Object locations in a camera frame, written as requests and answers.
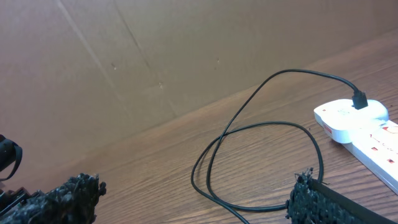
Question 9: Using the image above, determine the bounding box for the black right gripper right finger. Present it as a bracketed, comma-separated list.
[285, 169, 397, 224]

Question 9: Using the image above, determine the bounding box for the black USB charging cable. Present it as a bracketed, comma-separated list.
[190, 68, 369, 224]

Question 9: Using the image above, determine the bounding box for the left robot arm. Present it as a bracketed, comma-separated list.
[1, 135, 43, 217]

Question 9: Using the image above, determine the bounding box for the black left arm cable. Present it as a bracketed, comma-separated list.
[0, 141, 24, 182]

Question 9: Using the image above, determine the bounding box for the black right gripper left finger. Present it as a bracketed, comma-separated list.
[1, 174, 106, 224]

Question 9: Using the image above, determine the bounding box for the white power strip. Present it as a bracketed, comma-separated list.
[339, 120, 397, 193]

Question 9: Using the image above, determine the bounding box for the white charger plug adapter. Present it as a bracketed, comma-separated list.
[313, 99, 389, 144]

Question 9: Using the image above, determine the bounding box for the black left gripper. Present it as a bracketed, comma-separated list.
[1, 187, 40, 215]

